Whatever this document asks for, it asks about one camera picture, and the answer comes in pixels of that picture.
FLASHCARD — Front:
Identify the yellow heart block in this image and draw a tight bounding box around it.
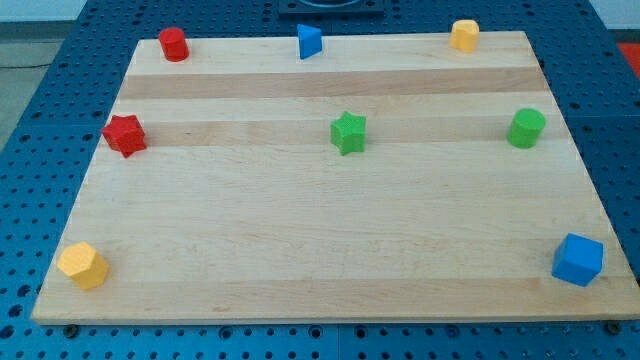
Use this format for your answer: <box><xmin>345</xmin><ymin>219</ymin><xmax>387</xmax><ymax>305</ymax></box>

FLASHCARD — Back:
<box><xmin>449</xmin><ymin>19</ymin><xmax>480</xmax><ymax>53</ymax></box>

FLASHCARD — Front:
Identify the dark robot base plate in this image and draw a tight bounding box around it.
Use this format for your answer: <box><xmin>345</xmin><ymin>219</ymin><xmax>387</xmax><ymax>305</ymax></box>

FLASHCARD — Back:
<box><xmin>274</xmin><ymin>0</ymin><xmax>385</xmax><ymax>16</ymax></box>

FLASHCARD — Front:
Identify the green star block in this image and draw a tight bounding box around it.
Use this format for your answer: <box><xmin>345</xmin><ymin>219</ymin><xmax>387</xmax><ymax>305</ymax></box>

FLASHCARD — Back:
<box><xmin>330</xmin><ymin>111</ymin><xmax>366</xmax><ymax>156</ymax></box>

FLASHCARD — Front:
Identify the green cylinder block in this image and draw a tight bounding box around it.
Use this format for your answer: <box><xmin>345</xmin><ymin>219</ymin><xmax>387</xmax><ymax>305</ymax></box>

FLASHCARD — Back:
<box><xmin>506</xmin><ymin>108</ymin><xmax>546</xmax><ymax>149</ymax></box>

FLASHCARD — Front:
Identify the wooden board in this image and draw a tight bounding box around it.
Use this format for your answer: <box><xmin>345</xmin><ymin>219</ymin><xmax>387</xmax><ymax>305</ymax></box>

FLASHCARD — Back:
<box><xmin>32</xmin><ymin>31</ymin><xmax>639</xmax><ymax>325</ymax></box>

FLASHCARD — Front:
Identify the red star block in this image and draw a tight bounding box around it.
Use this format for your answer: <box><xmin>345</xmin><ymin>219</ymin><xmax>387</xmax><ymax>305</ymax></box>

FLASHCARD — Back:
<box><xmin>101</xmin><ymin>115</ymin><xmax>147</xmax><ymax>158</ymax></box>

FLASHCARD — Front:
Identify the yellow hexagon block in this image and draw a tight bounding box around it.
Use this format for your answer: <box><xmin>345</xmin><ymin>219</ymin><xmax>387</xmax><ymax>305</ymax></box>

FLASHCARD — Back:
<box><xmin>56</xmin><ymin>242</ymin><xmax>110</xmax><ymax>290</ymax></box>

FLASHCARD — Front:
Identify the blue cube block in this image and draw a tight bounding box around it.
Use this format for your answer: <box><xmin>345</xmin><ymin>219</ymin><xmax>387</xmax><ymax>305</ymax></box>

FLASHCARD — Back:
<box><xmin>551</xmin><ymin>233</ymin><xmax>604</xmax><ymax>287</ymax></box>

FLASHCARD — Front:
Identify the red cylinder block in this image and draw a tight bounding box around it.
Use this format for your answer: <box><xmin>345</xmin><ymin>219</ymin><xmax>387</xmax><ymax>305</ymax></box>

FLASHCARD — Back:
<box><xmin>158</xmin><ymin>27</ymin><xmax>190</xmax><ymax>62</ymax></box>

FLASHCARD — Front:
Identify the blue triangle block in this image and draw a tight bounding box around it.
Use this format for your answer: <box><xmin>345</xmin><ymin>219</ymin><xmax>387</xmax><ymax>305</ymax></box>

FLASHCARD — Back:
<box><xmin>297</xmin><ymin>24</ymin><xmax>323</xmax><ymax>60</ymax></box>

